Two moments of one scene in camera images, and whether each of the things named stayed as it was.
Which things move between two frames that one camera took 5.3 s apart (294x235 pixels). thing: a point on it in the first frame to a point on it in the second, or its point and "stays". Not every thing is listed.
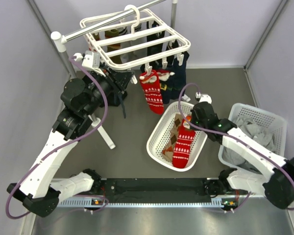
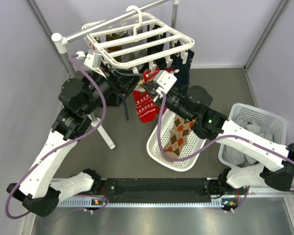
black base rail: (155, 190) stays
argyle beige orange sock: (167, 152) stays
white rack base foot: (103, 133) stays
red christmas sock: (185, 136) to (146, 108)
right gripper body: (194, 120) to (174, 102)
